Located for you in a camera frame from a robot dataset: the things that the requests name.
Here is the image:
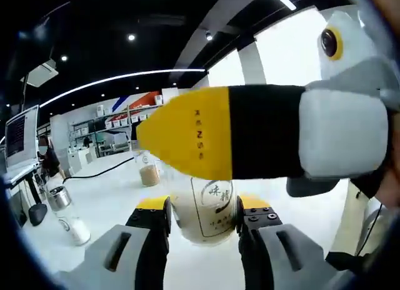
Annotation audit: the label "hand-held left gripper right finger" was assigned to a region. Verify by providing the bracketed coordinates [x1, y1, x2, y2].
[236, 194, 354, 290]

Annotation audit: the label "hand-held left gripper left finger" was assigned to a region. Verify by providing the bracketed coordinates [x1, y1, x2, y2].
[57, 196, 173, 290]

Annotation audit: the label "tall seasoning bottle cream powder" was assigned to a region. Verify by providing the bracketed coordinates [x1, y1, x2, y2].
[170, 174, 241, 248]

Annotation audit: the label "small seasoning bottle white powder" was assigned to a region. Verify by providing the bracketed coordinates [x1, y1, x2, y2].
[46, 186, 92, 247]

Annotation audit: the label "tall seasoning bottle brown granules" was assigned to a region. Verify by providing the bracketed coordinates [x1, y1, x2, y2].
[133, 147, 162, 188]

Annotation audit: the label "person's right hand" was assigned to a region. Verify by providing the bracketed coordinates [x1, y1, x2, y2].
[373, 163, 400, 211]

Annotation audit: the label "shelf with white bins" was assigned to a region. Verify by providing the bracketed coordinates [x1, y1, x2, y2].
[70, 94, 163, 147]

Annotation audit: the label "white laptop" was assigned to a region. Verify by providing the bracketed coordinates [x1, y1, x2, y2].
[2, 104, 41, 181]

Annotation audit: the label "ceiling air conditioner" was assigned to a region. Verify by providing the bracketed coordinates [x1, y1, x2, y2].
[20, 59, 59, 88]

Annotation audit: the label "black power cable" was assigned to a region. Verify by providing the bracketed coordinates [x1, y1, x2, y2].
[62, 155, 135, 184]

